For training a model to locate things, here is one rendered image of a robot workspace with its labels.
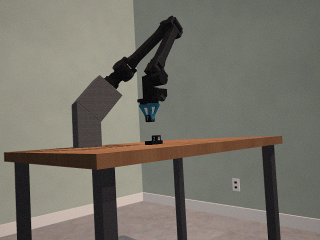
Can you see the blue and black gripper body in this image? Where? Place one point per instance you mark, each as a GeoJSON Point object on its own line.
{"type": "Point", "coordinates": [148, 96]}

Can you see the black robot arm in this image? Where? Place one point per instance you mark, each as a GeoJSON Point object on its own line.
{"type": "Point", "coordinates": [168, 31]}

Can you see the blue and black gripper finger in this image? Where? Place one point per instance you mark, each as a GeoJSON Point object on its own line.
{"type": "Point", "coordinates": [142, 106]}
{"type": "Point", "coordinates": [150, 105]}

